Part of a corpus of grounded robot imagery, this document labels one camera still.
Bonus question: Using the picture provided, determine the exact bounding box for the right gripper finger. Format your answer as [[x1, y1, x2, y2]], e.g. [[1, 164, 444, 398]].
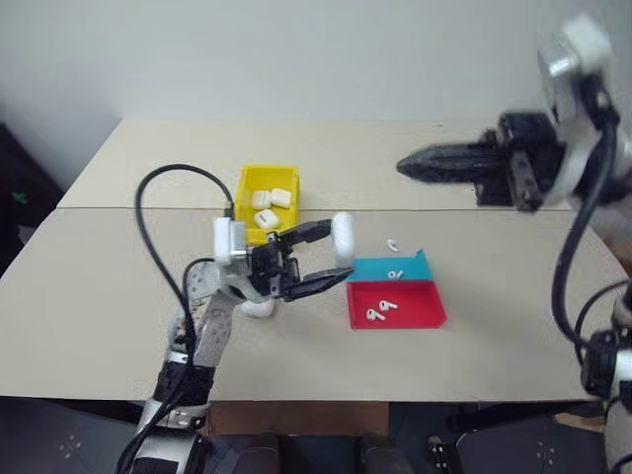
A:
[[398, 162, 501, 186], [397, 139, 501, 167]]

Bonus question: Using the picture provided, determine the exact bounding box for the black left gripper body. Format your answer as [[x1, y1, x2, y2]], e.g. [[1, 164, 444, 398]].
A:
[[249, 231, 303, 301]]

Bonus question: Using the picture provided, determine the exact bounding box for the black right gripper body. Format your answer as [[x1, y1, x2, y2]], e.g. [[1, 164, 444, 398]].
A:
[[474, 112, 570, 214]]

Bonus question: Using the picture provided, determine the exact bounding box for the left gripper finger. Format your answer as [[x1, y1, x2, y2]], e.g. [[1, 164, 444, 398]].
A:
[[283, 217, 338, 247], [284, 266, 356, 302]]

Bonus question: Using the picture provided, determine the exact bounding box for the white earbud case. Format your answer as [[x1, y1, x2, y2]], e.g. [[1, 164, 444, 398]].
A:
[[331, 211, 356, 266], [241, 298, 277, 319]]

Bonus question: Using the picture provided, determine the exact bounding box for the yellow plastic bin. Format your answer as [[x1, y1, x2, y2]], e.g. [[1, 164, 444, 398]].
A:
[[233, 164, 303, 247]]

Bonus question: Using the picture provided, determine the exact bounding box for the blue plastic tray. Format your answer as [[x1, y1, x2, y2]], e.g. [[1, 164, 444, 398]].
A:
[[345, 247, 435, 284]]

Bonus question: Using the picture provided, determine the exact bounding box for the red plastic tray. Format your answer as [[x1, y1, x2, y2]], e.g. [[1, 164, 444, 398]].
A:
[[345, 279, 449, 331]]

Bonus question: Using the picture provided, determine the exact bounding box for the dark rounded shape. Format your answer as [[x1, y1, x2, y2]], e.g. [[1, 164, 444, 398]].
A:
[[357, 433, 412, 474], [235, 433, 283, 474]]

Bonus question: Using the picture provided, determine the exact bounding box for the small black device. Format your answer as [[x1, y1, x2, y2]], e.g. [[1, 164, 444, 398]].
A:
[[426, 434, 464, 474]]

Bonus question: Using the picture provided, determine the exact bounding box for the black bulky object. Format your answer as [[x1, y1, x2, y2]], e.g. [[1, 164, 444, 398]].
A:
[[0, 121, 66, 278]]

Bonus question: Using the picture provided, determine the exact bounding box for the black plate with white dots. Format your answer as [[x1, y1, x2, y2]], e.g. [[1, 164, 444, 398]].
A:
[[454, 418, 609, 474], [0, 398, 147, 474]]

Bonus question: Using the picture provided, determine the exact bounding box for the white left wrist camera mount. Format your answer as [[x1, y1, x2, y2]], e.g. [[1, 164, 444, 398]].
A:
[[212, 216, 259, 303]]

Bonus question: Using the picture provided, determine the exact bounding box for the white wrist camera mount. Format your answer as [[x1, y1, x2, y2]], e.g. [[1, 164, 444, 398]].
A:
[[536, 14, 614, 204], [212, 216, 259, 303]]

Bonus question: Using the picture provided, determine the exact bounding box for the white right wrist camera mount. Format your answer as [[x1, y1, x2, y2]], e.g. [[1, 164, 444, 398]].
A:
[[536, 14, 614, 204]]

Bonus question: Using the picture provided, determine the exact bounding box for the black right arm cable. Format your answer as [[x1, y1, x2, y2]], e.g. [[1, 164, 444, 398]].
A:
[[550, 68, 624, 401]]

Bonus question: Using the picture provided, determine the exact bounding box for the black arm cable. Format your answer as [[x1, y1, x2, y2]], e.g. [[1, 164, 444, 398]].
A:
[[118, 164, 236, 474], [550, 68, 624, 401]]

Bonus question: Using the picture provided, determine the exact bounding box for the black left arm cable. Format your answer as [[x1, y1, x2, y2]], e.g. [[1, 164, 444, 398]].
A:
[[118, 164, 236, 474]]

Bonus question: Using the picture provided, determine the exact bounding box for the light wooden frame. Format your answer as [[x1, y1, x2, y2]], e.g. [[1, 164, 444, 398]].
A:
[[551, 411, 607, 427]]

